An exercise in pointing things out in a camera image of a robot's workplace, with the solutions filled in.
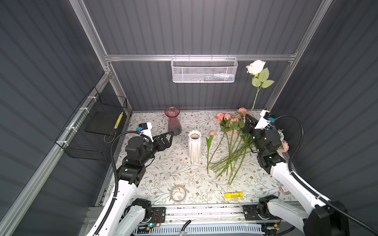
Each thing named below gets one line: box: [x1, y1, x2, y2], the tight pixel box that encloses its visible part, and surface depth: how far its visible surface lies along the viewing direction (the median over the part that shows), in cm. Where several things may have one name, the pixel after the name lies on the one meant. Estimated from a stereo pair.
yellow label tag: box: [224, 192, 244, 199], surface depth 80 cm
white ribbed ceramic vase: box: [188, 129, 203, 163], surface depth 81 cm
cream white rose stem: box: [246, 59, 275, 116], surface depth 67 cm
